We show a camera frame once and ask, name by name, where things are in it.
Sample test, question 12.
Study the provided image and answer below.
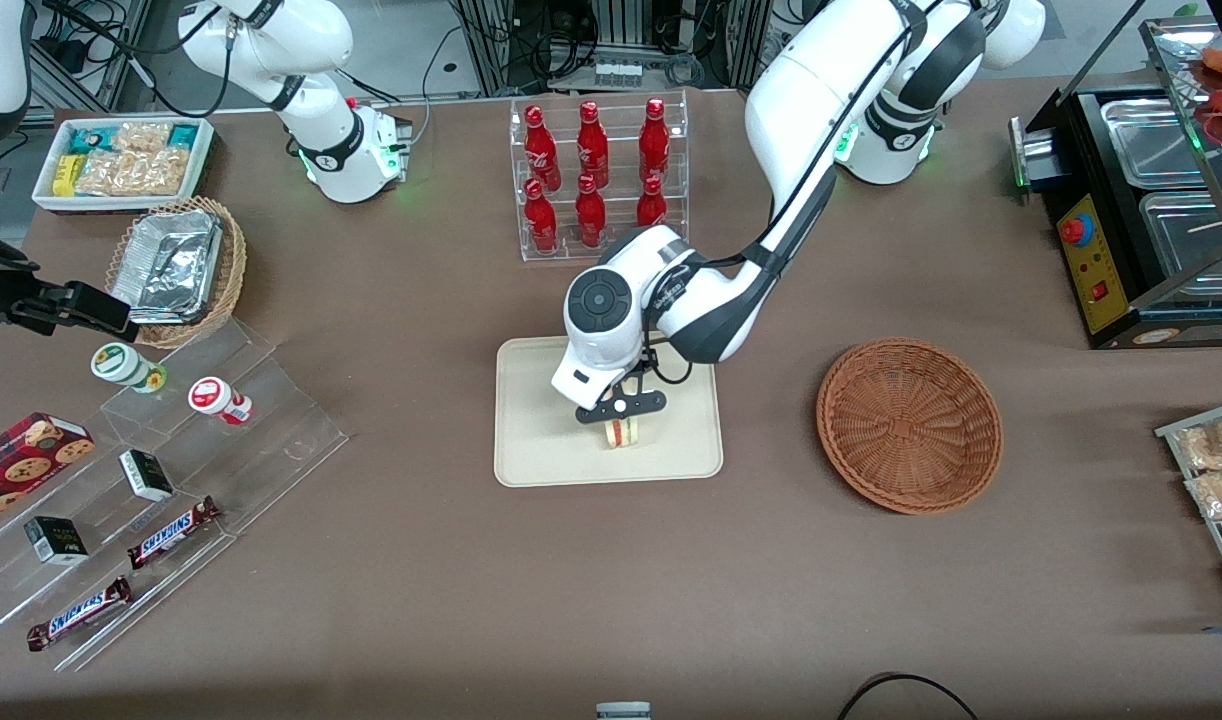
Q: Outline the clear acrylic step display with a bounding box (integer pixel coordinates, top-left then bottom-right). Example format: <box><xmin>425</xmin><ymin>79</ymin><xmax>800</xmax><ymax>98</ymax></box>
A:
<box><xmin>0</xmin><ymin>318</ymin><xmax>350</xmax><ymax>673</ymax></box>

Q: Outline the cream plastic tray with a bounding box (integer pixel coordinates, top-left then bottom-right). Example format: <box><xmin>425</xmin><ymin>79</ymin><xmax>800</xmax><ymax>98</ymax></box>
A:
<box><xmin>494</xmin><ymin>336</ymin><xmax>724</xmax><ymax>489</ymax></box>

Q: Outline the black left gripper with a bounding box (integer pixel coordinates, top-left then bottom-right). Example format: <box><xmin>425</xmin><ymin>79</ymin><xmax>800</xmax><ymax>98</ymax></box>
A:
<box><xmin>574</xmin><ymin>389</ymin><xmax>668</xmax><ymax>442</ymax></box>

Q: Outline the red cookie box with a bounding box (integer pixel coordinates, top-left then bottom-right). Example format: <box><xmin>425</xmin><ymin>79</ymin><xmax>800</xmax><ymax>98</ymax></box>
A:
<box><xmin>0</xmin><ymin>411</ymin><xmax>96</xmax><ymax>533</ymax></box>

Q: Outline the aluminium frame rack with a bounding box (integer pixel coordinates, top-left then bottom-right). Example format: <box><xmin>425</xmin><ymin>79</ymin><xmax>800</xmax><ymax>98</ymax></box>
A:
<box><xmin>451</xmin><ymin>0</ymin><xmax>772</xmax><ymax>96</ymax></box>

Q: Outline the black food warmer machine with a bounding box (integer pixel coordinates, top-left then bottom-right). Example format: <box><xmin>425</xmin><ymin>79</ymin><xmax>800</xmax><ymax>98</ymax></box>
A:
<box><xmin>1009</xmin><ymin>15</ymin><xmax>1222</xmax><ymax>351</ymax></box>

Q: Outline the clear fried snack bag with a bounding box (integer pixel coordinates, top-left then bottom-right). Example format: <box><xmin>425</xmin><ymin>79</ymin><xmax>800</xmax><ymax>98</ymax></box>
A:
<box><xmin>1171</xmin><ymin>415</ymin><xmax>1222</xmax><ymax>473</ymax></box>
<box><xmin>1184</xmin><ymin>468</ymin><xmax>1222</xmax><ymax>523</ymax></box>

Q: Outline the metal snack display rack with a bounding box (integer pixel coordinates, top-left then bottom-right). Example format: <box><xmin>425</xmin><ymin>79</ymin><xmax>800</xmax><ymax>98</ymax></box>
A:
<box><xmin>1154</xmin><ymin>397</ymin><xmax>1222</xmax><ymax>613</ymax></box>

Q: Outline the silver foil tray stack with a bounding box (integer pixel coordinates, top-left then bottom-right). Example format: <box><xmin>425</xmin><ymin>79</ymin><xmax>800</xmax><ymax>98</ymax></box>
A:
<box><xmin>111</xmin><ymin>208</ymin><xmax>224</xmax><ymax>326</ymax></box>

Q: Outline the small black carton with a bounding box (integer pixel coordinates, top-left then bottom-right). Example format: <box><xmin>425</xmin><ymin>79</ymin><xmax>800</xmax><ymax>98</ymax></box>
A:
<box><xmin>118</xmin><ymin>449</ymin><xmax>176</xmax><ymax>503</ymax></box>
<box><xmin>23</xmin><ymin>515</ymin><xmax>90</xmax><ymax>567</ymax></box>

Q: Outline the clear acrylic bottle rack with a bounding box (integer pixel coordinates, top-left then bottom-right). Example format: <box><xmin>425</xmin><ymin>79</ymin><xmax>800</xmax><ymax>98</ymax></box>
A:
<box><xmin>508</xmin><ymin>88</ymin><xmax>691</xmax><ymax>264</ymax></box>

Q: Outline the stainless steel pan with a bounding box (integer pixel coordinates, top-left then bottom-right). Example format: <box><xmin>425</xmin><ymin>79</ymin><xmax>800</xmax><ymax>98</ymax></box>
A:
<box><xmin>1099</xmin><ymin>97</ymin><xmax>1214</xmax><ymax>191</ymax></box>
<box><xmin>1138</xmin><ymin>188</ymin><xmax>1222</xmax><ymax>301</ymax></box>

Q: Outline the brown round wicker basket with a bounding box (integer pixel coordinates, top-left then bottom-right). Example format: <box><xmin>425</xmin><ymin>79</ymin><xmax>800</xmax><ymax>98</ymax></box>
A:
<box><xmin>816</xmin><ymin>338</ymin><xmax>1004</xmax><ymax>516</ymax></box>

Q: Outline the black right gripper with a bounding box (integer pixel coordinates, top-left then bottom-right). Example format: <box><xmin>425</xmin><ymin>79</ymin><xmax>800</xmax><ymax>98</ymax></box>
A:
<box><xmin>0</xmin><ymin>228</ymin><xmax>140</xmax><ymax>343</ymax></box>

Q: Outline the green capped yogurt bottle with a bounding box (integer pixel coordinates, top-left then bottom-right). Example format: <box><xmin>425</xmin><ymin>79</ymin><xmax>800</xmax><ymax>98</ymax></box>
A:
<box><xmin>90</xmin><ymin>342</ymin><xmax>168</xmax><ymax>394</ymax></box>

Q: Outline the red cola bottle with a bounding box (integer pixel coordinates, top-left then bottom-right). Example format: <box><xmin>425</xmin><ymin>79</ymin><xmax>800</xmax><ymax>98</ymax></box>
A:
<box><xmin>635</xmin><ymin>175</ymin><xmax>669</xmax><ymax>229</ymax></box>
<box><xmin>574</xmin><ymin>173</ymin><xmax>608</xmax><ymax>249</ymax></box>
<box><xmin>524</xmin><ymin>105</ymin><xmax>563</xmax><ymax>193</ymax></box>
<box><xmin>639</xmin><ymin>97</ymin><xmax>672</xmax><ymax>184</ymax></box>
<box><xmin>576</xmin><ymin>100</ymin><xmax>610</xmax><ymax>188</ymax></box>
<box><xmin>523</xmin><ymin>178</ymin><xmax>560</xmax><ymax>254</ymax></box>

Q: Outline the clear rice cracker bag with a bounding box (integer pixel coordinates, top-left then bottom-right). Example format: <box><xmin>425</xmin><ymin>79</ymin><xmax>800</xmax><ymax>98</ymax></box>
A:
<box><xmin>111</xmin><ymin>120</ymin><xmax>175</xmax><ymax>156</ymax></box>
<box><xmin>74</xmin><ymin>148</ymin><xmax>190</xmax><ymax>198</ymax></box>

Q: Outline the white rectangular snack bin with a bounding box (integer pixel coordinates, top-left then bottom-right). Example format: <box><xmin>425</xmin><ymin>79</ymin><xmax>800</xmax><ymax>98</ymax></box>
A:
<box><xmin>31</xmin><ymin>115</ymin><xmax>218</xmax><ymax>216</ymax></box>

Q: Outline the Snickers chocolate bar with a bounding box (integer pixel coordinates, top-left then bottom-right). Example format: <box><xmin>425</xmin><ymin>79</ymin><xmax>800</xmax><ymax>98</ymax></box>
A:
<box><xmin>26</xmin><ymin>575</ymin><xmax>133</xmax><ymax>653</ymax></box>
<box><xmin>126</xmin><ymin>495</ymin><xmax>222</xmax><ymax>571</ymax></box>

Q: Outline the tan wicker basket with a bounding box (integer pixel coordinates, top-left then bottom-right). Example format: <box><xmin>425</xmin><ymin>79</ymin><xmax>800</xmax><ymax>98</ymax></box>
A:
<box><xmin>104</xmin><ymin>196</ymin><xmax>248</xmax><ymax>350</ymax></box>

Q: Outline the black floor cable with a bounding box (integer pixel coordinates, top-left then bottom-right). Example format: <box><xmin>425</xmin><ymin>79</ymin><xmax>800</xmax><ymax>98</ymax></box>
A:
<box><xmin>835</xmin><ymin>672</ymin><xmax>982</xmax><ymax>720</ymax></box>

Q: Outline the red capped yogurt bottle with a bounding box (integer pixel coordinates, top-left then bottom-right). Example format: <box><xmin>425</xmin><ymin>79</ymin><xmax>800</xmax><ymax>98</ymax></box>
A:
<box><xmin>187</xmin><ymin>376</ymin><xmax>255</xmax><ymax>427</ymax></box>

